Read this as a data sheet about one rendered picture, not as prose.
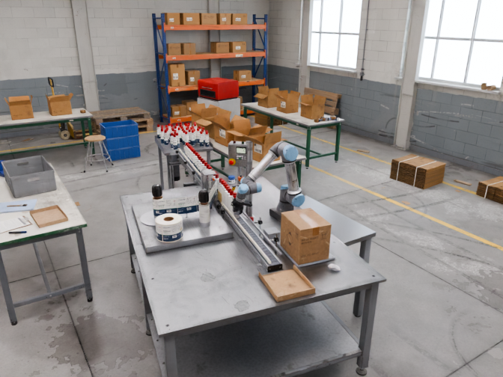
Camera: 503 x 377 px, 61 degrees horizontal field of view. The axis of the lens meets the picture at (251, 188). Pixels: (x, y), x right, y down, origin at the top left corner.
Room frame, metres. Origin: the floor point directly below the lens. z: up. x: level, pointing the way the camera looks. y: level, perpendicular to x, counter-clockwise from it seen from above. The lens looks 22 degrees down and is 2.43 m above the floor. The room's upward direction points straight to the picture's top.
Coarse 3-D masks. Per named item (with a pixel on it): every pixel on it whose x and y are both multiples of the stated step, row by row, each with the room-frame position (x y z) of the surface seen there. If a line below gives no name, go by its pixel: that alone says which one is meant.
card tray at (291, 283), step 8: (280, 272) 2.49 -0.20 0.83; (288, 272) 2.49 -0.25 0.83; (296, 272) 2.49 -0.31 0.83; (264, 280) 2.35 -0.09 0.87; (272, 280) 2.40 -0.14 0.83; (280, 280) 2.40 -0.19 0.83; (288, 280) 2.40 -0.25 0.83; (296, 280) 2.40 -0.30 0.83; (304, 280) 2.39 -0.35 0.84; (272, 288) 2.30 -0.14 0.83; (280, 288) 2.31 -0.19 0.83; (288, 288) 2.31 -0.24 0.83; (296, 288) 2.31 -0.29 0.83; (304, 288) 2.31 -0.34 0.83; (312, 288) 2.26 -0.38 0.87; (280, 296) 2.17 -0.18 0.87; (288, 296) 2.19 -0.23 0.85; (296, 296) 2.21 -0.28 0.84
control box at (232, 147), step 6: (228, 144) 3.38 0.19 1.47; (234, 144) 3.38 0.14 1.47; (240, 144) 3.37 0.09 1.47; (246, 144) 3.36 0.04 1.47; (228, 150) 3.38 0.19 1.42; (234, 150) 3.37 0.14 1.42; (246, 150) 3.35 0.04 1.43; (228, 156) 3.39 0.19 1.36; (234, 156) 3.37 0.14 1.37; (246, 156) 3.35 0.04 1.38; (228, 162) 3.39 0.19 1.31; (234, 162) 3.37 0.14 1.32; (240, 162) 3.36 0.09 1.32; (246, 162) 3.35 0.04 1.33
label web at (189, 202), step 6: (210, 186) 3.61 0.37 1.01; (216, 186) 3.64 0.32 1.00; (210, 192) 3.38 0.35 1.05; (216, 192) 3.63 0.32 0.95; (186, 198) 3.24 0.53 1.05; (192, 198) 3.26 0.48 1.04; (210, 198) 3.37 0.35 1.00; (186, 204) 3.24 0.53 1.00; (192, 204) 3.26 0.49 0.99; (210, 204) 3.36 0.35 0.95; (186, 210) 3.24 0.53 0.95; (192, 210) 3.26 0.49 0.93; (198, 210) 3.28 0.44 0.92
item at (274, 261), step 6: (234, 222) 3.16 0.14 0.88; (240, 222) 3.15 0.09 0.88; (240, 228) 3.04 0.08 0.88; (246, 228) 3.05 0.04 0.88; (252, 234) 2.95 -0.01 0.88; (258, 240) 2.85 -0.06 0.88; (264, 246) 2.76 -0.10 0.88; (258, 252) 2.68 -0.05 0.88; (264, 252) 2.67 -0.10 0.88; (270, 252) 2.67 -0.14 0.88; (264, 258) 2.59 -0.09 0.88; (270, 258) 2.59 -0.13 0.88; (270, 264) 2.51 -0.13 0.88; (276, 264) 2.52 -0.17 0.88
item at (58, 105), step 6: (48, 96) 7.91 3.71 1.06; (54, 96) 7.93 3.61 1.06; (60, 96) 7.61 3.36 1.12; (66, 96) 7.68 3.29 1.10; (48, 102) 7.71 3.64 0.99; (54, 102) 7.61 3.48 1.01; (60, 102) 7.66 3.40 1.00; (66, 102) 7.72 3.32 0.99; (54, 108) 7.60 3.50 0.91; (60, 108) 7.65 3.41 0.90; (66, 108) 7.71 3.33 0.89; (54, 114) 7.59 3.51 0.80; (60, 114) 7.64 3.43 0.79
